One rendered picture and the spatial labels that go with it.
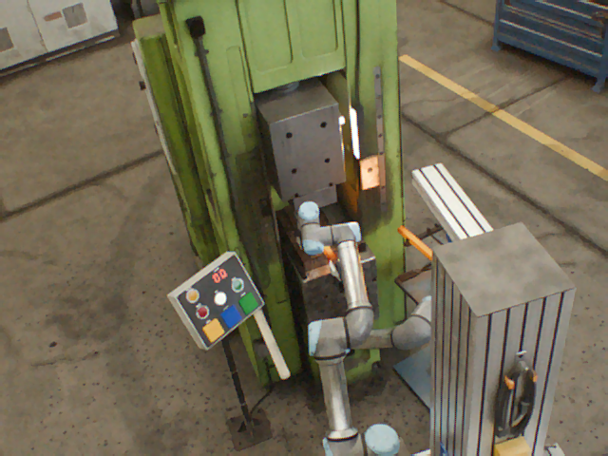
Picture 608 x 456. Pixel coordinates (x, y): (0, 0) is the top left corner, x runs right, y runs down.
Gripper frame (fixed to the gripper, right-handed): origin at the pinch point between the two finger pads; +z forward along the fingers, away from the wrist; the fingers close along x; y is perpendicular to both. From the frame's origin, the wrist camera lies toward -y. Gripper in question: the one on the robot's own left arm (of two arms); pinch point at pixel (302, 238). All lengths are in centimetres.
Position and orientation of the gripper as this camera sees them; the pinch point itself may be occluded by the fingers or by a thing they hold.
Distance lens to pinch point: 300.1
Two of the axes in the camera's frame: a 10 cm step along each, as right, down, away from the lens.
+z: -0.5, 3.9, 9.2
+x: 9.3, -3.1, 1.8
